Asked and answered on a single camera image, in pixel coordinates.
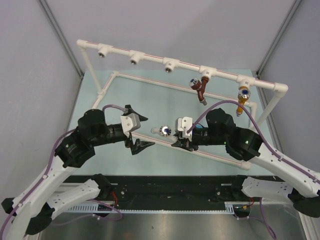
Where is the white slotted cable duct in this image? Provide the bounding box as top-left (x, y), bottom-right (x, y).
top-left (67, 202), bottom-right (237, 215)

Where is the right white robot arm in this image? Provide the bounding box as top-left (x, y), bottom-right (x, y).
top-left (172, 108), bottom-right (320, 218)

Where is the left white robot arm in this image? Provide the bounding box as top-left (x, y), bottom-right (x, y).
top-left (0, 104), bottom-right (154, 240)

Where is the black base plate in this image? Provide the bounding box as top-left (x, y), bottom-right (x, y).
top-left (96, 175), bottom-right (259, 212)

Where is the light green table mat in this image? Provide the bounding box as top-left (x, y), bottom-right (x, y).
top-left (70, 68), bottom-right (272, 176)

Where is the white water faucet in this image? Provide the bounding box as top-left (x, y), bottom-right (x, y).
top-left (151, 125), bottom-right (178, 143)

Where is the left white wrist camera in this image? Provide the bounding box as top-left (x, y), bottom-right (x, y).
top-left (120, 113), bottom-right (141, 136)

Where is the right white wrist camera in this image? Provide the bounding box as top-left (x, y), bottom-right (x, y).
top-left (175, 116), bottom-right (193, 141)

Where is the dark red water faucet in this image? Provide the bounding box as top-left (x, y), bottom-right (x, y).
top-left (189, 76), bottom-right (209, 106)

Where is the blue water faucet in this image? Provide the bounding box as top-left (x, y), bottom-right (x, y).
top-left (195, 123), bottom-right (204, 129)

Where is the amber yellow water faucet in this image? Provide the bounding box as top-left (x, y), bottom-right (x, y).
top-left (236, 86), bottom-right (251, 117)

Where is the white PVC pipe frame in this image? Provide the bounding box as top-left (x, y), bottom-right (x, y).
top-left (76, 39), bottom-right (289, 171)

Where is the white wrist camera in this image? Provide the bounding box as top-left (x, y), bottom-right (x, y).
top-left (120, 113), bottom-right (141, 136)
top-left (175, 116), bottom-right (193, 141)

